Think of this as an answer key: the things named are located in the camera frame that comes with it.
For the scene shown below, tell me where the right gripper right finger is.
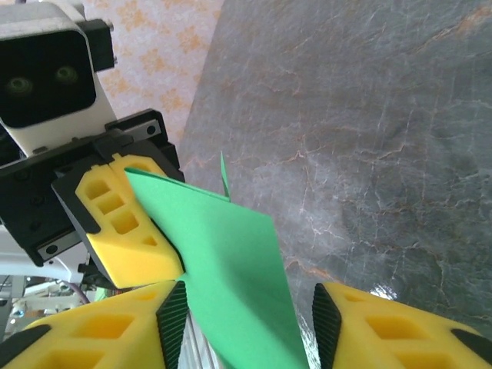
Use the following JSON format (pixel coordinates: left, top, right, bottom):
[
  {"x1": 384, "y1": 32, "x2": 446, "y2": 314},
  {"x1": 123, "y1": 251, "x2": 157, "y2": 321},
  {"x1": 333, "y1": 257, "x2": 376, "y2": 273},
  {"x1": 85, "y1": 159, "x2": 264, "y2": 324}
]
[{"x1": 312, "y1": 281, "x2": 492, "y2": 369}]

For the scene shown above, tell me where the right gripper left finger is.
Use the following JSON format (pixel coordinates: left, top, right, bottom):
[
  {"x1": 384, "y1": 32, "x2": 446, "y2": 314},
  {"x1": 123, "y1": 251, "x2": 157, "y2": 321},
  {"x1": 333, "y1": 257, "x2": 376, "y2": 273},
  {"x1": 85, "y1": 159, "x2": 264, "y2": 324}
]
[{"x1": 0, "y1": 280, "x2": 190, "y2": 369}]

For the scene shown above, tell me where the green paper sheet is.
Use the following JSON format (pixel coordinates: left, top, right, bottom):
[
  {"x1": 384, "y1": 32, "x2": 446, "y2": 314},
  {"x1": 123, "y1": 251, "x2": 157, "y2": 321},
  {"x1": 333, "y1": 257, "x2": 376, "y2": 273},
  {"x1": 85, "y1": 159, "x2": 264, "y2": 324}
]
[{"x1": 124, "y1": 151, "x2": 309, "y2": 369}]

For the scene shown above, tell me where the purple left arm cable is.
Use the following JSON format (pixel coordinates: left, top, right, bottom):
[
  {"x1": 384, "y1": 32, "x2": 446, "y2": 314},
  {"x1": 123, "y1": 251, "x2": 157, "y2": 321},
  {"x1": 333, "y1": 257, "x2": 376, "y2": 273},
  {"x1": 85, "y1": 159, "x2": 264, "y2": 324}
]
[{"x1": 61, "y1": 279, "x2": 91, "y2": 309}]

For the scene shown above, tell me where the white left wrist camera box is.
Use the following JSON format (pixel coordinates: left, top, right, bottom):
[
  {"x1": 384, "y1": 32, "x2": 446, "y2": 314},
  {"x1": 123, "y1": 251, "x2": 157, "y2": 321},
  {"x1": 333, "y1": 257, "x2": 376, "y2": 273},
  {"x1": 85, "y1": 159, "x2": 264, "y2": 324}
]
[{"x1": 0, "y1": 1, "x2": 118, "y2": 155}]

